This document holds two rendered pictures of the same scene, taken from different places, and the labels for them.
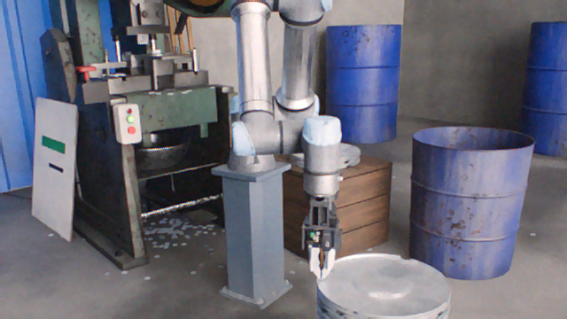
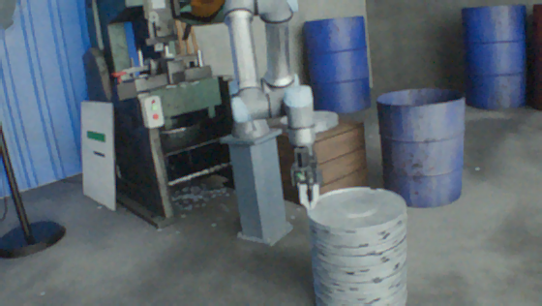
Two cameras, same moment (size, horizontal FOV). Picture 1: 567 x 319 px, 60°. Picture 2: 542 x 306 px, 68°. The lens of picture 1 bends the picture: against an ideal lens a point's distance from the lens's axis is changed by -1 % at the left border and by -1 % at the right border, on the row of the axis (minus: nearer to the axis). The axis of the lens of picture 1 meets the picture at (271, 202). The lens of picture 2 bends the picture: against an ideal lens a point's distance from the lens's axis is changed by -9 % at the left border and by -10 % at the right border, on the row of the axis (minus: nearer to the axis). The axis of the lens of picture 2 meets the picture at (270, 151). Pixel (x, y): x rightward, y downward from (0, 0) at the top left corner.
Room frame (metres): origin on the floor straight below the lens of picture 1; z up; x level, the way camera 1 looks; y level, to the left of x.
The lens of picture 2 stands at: (-0.19, -0.02, 0.86)
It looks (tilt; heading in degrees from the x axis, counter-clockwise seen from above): 16 degrees down; 0
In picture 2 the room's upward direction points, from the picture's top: 7 degrees counter-clockwise
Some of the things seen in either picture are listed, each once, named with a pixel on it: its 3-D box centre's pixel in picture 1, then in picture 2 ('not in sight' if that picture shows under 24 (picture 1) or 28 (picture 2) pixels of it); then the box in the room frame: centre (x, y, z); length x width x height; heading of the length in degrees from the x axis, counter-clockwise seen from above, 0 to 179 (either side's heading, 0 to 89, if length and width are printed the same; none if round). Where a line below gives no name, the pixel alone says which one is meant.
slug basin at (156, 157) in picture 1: (152, 151); (172, 134); (2.17, 0.52, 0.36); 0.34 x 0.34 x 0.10
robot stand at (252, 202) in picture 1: (253, 231); (257, 185); (1.55, 0.06, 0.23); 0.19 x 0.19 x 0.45; 54
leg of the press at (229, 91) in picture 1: (187, 120); (197, 107); (2.45, 0.40, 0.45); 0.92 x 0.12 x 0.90; 39
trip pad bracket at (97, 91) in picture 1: (96, 106); (127, 102); (1.80, 0.62, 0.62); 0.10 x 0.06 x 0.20; 129
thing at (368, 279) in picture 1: (382, 283); (356, 207); (0.99, -0.24, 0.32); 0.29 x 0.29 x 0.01
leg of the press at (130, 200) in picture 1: (79, 136); (115, 127); (2.11, 0.82, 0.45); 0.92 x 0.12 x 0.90; 39
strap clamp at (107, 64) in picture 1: (104, 62); (131, 68); (2.07, 0.65, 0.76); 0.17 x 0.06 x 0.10; 129
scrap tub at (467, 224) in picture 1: (464, 199); (421, 145); (1.77, -0.73, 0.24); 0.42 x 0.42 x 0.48
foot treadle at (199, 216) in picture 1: (172, 206); (191, 175); (2.07, 0.44, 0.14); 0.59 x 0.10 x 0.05; 39
